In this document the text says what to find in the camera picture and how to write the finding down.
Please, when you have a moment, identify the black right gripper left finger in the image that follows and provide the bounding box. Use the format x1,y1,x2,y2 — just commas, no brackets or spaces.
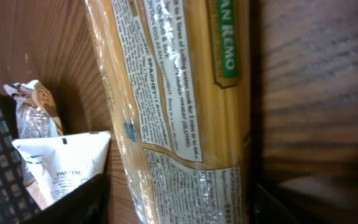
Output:
23,174,110,224

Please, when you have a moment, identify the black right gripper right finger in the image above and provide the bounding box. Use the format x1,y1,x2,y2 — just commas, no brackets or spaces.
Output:
250,184,300,224

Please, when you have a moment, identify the white tube gold cap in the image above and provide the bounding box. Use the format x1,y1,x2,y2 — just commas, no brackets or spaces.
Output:
12,131,111,210

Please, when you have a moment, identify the white brown snack pouch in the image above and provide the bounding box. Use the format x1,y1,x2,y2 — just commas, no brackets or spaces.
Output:
3,80,63,139

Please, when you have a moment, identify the orange biscuit package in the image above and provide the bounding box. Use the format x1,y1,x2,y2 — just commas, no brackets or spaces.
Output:
86,0,250,223

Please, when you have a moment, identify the grey plastic shopping basket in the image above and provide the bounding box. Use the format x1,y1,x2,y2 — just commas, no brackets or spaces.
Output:
0,94,40,223

